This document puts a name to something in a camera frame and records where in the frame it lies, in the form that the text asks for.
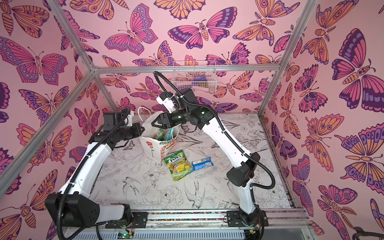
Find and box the teal Fox's fruits bag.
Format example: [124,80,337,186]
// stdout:
[163,128,175,141]

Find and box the white paper bag with flower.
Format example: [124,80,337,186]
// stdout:
[138,107,180,162]

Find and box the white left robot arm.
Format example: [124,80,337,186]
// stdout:
[45,123,145,228]

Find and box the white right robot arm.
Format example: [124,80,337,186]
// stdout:
[152,89,260,226]

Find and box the green Fox's spring tea bag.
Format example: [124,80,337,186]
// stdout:
[164,150,194,182]

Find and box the blue snack packet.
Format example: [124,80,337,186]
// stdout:
[192,157,214,171]

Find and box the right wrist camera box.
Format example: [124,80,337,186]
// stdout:
[156,92,177,113]

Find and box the white wire basket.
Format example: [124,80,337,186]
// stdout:
[170,57,218,93]

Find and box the black corrugated cable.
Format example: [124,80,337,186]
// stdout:
[152,70,276,190]

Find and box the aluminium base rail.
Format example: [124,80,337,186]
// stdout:
[59,208,310,240]

